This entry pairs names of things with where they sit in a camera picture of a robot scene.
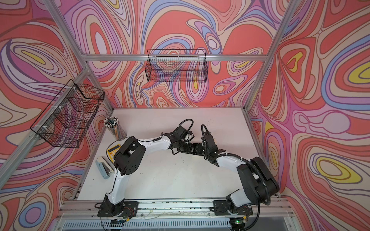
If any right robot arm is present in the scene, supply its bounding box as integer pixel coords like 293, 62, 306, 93
201, 131, 279, 215

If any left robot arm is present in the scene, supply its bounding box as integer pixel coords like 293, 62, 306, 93
101, 126, 194, 217

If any cup of coloured pencils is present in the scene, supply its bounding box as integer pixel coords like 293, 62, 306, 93
104, 116, 127, 140

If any yellow calculator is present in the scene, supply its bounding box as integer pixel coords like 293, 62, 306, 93
107, 144, 121, 163

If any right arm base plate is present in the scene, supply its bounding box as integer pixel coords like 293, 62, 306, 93
210, 200, 253, 217

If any back wire basket black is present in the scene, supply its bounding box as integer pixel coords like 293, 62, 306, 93
145, 49, 208, 83

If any wire basket black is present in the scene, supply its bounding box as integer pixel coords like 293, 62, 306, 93
30, 80, 105, 148
145, 49, 208, 83

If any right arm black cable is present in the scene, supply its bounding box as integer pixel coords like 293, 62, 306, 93
200, 124, 272, 231

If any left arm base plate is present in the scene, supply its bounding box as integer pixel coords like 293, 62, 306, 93
94, 200, 139, 218

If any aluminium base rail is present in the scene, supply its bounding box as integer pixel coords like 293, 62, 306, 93
50, 198, 302, 231

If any left wire basket black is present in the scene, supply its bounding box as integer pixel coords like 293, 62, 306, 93
30, 80, 105, 148

